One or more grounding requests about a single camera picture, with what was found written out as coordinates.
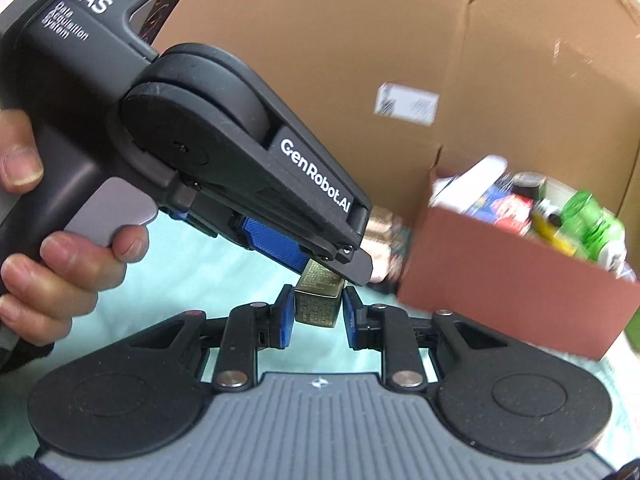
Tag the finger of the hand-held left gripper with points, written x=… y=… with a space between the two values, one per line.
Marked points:
x=272 y=242
x=350 y=225

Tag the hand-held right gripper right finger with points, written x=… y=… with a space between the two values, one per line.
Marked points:
x=352 y=320

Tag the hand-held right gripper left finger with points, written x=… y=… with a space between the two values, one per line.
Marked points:
x=285 y=317

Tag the olive green small box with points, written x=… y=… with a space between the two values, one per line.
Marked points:
x=317 y=300

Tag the small brown cardboard box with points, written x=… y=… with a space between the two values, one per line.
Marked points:
x=500 y=280

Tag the green cloth covered desktop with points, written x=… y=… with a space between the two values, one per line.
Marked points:
x=200 y=270

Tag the person's left hand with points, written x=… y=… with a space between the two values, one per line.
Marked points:
x=45 y=280

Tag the white packaging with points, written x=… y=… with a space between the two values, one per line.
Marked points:
x=470 y=185

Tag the white paper label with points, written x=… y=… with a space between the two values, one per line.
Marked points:
x=407 y=104

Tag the blue red packet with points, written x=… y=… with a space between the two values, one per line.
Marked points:
x=500 y=210

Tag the large cardboard box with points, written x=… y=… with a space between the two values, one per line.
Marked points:
x=350 y=35

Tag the yellow item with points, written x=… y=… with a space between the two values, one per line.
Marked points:
x=550 y=232

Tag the green plastic bottle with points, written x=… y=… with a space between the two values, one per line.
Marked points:
x=592 y=225

